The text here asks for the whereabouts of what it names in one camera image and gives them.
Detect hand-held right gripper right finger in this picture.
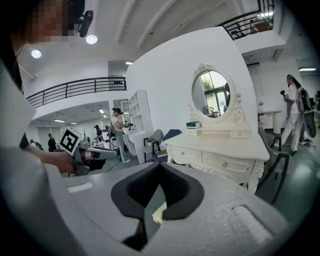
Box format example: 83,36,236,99
143,161,291,256

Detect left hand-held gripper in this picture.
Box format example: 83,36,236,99
59,126,118,176

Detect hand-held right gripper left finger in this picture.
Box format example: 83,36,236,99
42,161,162,252

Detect white ornate dressing table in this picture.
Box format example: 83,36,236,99
163,62,271,196

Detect person's left forearm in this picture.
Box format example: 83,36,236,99
23,143,61,173

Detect person's left hand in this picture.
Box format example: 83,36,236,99
56,151,76,175

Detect white shelf unit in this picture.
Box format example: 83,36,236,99
121,89,155,165

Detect blue chair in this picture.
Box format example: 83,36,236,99
151,129,183,163

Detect black balcony railing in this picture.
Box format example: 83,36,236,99
26,76,128,109
216,0,276,41

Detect person's head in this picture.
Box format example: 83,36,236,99
9,0,86,46

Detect grey chair with black frame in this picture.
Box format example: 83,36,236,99
143,129,165,163
257,126,296,205

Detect black head camera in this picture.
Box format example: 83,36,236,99
78,9,95,38

